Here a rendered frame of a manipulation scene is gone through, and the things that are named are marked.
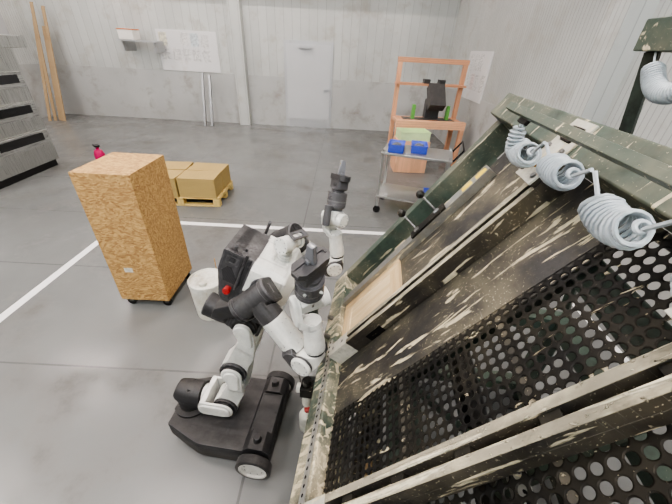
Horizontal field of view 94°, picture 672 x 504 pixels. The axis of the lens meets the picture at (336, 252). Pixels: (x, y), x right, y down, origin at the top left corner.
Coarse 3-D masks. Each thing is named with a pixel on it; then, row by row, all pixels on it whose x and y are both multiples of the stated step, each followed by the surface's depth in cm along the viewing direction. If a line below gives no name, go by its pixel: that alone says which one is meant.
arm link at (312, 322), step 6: (294, 300) 94; (294, 306) 93; (300, 306) 94; (294, 312) 94; (300, 312) 94; (294, 318) 96; (300, 318) 95; (306, 318) 103; (312, 318) 102; (318, 318) 102; (294, 324) 100; (300, 324) 96; (306, 324) 98; (312, 324) 100; (318, 324) 100; (306, 330) 98; (312, 330) 100
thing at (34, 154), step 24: (0, 48) 470; (0, 72) 465; (0, 96) 473; (24, 96) 510; (0, 120) 471; (24, 120) 511; (0, 144) 472; (24, 144) 509; (48, 144) 556; (0, 168) 476; (24, 168) 514; (48, 168) 563
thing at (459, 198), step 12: (480, 180) 125; (456, 192) 134; (468, 192) 128; (456, 204) 131; (444, 216) 135; (432, 228) 139; (408, 240) 146; (420, 240) 143; (396, 252) 150; (408, 252) 147; (384, 264) 153; (372, 276) 157; (360, 288) 162; (348, 300) 168
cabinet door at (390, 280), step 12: (396, 264) 147; (384, 276) 150; (396, 276) 140; (372, 288) 154; (384, 288) 144; (396, 288) 133; (360, 300) 158; (372, 300) 147; (384, 300) 137; (348, 312) 162; (360, 312) 150; (348, 324) 153
